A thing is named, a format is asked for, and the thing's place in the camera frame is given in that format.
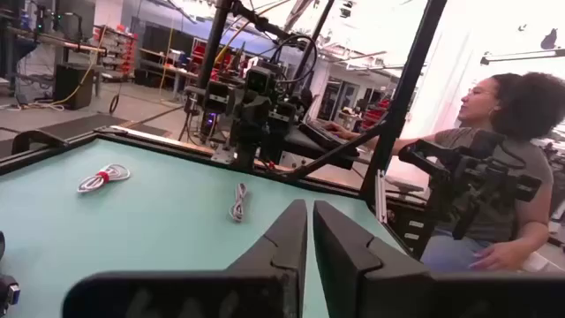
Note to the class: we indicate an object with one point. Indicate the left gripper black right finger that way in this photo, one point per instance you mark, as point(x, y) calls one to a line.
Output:
point(353, 265)

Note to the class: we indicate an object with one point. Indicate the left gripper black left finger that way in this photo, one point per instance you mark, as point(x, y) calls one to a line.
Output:
point(273, 265)

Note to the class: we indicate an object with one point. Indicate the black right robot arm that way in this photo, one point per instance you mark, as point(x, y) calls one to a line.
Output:
point(251, 119)

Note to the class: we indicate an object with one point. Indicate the black keyboard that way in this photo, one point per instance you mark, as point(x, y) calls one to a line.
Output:
point(322, 139)

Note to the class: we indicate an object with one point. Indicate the person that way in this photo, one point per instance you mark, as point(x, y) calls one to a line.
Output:
point(521, 101)

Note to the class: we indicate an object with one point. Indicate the shelf with red bins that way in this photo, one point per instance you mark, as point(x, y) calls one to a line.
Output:
point(119, 48)

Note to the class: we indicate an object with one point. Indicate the black cabinet box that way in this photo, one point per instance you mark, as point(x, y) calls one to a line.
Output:
point(73, 86)

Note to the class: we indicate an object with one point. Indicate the white light tube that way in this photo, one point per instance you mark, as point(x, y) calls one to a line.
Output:
point(525, 55)

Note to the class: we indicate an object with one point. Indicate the black table frame with lights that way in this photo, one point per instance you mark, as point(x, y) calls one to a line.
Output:
point(399, 97)

